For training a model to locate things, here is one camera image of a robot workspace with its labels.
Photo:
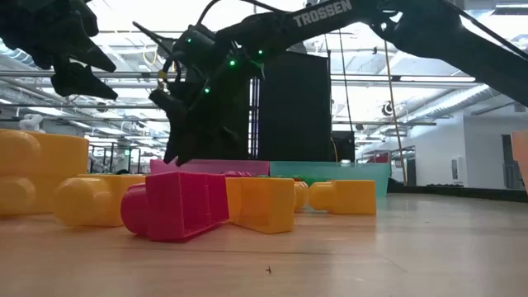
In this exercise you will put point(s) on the pink translucent plastic bin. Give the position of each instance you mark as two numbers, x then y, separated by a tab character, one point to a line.
231	166

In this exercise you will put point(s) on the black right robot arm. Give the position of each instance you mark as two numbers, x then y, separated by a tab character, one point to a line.
453	37

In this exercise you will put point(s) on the red toy block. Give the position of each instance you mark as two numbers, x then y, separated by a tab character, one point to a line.
177	206

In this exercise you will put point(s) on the orange translucent plastic bin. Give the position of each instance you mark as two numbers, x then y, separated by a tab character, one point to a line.
520	161

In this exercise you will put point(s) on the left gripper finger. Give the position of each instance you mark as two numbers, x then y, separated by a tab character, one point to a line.
78	84
92	55

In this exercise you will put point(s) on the large yellow toy block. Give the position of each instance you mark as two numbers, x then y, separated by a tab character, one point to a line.
53	165

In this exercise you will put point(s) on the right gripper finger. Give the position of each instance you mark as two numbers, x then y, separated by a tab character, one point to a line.
179	132
222	146

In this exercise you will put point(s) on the red cabinet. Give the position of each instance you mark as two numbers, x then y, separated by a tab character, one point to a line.
379	158

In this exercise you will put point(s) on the round black ceiling fixture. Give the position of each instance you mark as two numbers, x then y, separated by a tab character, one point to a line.
387	109

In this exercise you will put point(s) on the black divider panel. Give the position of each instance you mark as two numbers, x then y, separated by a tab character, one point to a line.
245	144
295	111

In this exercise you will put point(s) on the white wall box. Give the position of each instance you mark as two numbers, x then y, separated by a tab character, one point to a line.
454	169

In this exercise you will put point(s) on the white machine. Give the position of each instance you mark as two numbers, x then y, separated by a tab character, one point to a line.
31	123

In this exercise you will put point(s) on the grey overhead pipe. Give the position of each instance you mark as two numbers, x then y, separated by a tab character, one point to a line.
132	74
371	123
41	106

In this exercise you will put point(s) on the black table frame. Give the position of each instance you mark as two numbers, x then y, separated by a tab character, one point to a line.
453	191

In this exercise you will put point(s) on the green translucent plastic bin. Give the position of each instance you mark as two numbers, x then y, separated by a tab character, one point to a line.
350	173

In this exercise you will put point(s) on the black computer tower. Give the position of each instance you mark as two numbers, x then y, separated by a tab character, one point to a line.
343	146

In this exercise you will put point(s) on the long green toy block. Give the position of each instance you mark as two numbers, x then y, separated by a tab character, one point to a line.
317	180

